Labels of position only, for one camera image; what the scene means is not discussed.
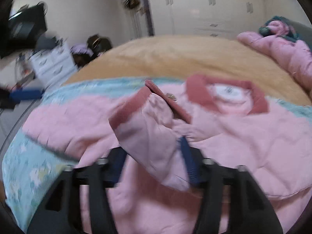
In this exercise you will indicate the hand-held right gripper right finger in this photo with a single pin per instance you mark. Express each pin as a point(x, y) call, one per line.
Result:
point(189, 162)

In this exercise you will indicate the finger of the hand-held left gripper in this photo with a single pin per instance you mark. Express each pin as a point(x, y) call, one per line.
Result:
point(24, 95)

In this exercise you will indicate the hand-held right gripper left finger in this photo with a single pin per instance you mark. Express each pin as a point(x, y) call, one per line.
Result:
point(119, 167)

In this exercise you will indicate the pink quilted jacket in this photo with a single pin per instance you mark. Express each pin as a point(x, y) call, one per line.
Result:
point(243, 139)

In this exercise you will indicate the dark brown clothes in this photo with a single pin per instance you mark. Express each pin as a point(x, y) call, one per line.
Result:
point(81, 59)

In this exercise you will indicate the purple clothes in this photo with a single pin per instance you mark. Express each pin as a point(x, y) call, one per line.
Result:
point(80, 48)

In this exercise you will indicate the white chest of drawers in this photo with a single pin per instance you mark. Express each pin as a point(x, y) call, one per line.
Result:
point(53, 61)

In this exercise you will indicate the black television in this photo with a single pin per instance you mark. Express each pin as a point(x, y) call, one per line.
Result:
point(24, 26)

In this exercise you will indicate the light blue cartoon print blanket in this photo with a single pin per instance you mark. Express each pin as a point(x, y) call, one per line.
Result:
point(24, 165)

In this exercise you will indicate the dark backpack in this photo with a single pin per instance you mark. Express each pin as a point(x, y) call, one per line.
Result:
point(100, 43)

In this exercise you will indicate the tan bedspread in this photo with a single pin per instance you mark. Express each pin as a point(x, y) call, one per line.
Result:
point(182, 58)

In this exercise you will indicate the white door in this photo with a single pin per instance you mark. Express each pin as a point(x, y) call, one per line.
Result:
point(139, 22)

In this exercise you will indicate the pink printed quilt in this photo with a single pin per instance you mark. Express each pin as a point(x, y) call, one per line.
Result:
point(287, 51)

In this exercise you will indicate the dark teal floral pillow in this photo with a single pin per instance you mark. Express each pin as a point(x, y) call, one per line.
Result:
point(264, 30)

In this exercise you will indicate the white wardrobe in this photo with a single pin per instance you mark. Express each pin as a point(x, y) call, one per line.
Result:
point(195, 9)

